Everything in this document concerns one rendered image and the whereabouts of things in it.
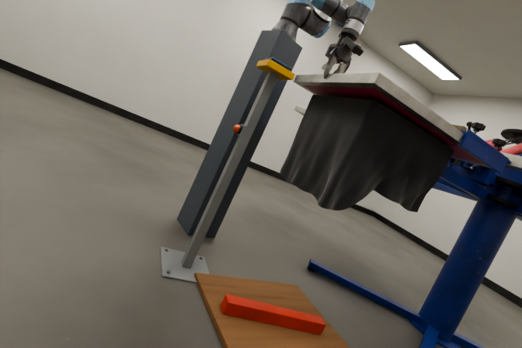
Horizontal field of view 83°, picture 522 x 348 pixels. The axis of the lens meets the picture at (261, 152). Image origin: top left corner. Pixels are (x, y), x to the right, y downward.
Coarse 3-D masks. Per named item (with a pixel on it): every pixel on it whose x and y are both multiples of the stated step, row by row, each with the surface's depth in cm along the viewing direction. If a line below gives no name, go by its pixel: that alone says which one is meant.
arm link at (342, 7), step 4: (340, 4) 124; (344, 4) 125; (340, 8) 124; (344, 8) 125; (348, 8) 124; (336, 12) 125; (340, 12) 125; (344, 12) 125; (332, 16) 127; (336, 16) 127; (340, 16) 126; (344, 16) 126; (336, 20) 129; (340, 20) 128; (344, 20) 127; (336, 24) 133; (340, 24) 131; (344, 24) 129
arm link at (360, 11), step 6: (360, 0) 117; (366, 0) 117; (372, 0) 117; (354, 6) 119; (360, 6) 117; (366, 6) 117; (372, 6) 118; (348, 12) 123; (354, 12) 118; (360, 12) 117; (366, 12) 117; (348, 18) 120; (354, 18) 117; (360, 18) 117; (366, 18) 118
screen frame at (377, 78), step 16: (304, 80) 136; (320, 80) 123; (336, 80) 112; (352, 80) 104; (368, 80) 96; (384, 80) 94; (400, 96) 98; (416, 112) 102; (432, 112) 104; (448, 128) 109; (464, 160) 137; (480, 160) 124
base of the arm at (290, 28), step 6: (282, 18) 161; (288, 18) 159; (276, 24) 163; (282, 24) 159; (288, 24) 159; (294, 24) 160; (282, 30) 158; (288, 30) 158; (294, 30) 161; (288, 36) 159; (294, 36) 161
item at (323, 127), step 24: (312, 96) 142; (336, 96) 125; (312, 120) 134; (336, 120) 118; (360, 120) 106; (312, 144) 128; (336, 144) 114; (288, 168) 140; (312, 168) 122; (336, 168) 108; (312, 192) 118
